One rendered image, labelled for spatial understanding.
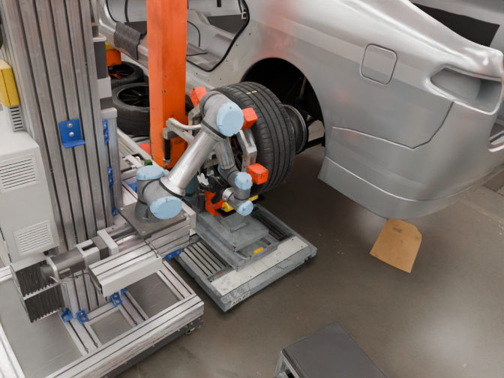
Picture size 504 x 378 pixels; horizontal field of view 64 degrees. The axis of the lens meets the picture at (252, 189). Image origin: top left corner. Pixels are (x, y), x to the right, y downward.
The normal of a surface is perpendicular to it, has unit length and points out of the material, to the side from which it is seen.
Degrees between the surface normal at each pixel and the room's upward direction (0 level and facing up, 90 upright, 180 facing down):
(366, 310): 0
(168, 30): 90
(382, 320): 0
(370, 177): 90
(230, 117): 84
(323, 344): 0
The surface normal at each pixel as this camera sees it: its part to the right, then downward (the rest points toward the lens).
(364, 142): -0.75, 0.31
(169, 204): 0.43, 0.64
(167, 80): 0.65, 0.49
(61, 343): 0.11, -0.81
